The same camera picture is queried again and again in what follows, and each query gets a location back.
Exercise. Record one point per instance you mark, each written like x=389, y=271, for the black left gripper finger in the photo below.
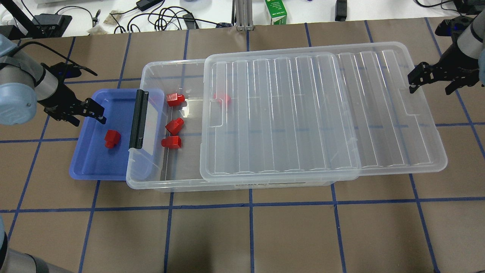
x=68, y=118
x=91, y=109

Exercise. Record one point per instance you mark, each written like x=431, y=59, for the red block under lid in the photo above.
x=223, y=99

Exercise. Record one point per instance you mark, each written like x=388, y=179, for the red block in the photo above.
x=112, y=138
x=174, y=99
x=223, y=99
x=172, y=142
x=175, y=126

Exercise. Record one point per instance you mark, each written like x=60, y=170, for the black power adapter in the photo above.
x=144, y=5

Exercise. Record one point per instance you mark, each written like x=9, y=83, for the clear plastic storage box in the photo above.
x=287, y=125

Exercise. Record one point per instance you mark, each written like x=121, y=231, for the black box handle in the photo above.
x=139, y=119

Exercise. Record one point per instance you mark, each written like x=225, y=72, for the blue plastic tray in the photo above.
x=104, y=150

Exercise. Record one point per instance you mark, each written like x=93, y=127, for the clear plastic box lid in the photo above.
x=394, y=130

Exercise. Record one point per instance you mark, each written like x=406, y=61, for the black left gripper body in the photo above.
x=61, y=99

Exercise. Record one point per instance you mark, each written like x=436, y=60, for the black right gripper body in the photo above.
x=457, y=70

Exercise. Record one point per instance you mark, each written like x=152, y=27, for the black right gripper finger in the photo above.
x=422, y=74
x=452, y=87

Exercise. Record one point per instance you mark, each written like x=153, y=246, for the aluminium frame post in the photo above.
x=242, y=15

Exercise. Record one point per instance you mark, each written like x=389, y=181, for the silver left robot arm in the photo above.
x=25, y=83

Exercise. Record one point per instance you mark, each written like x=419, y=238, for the green milk carton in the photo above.
x=276, y=12

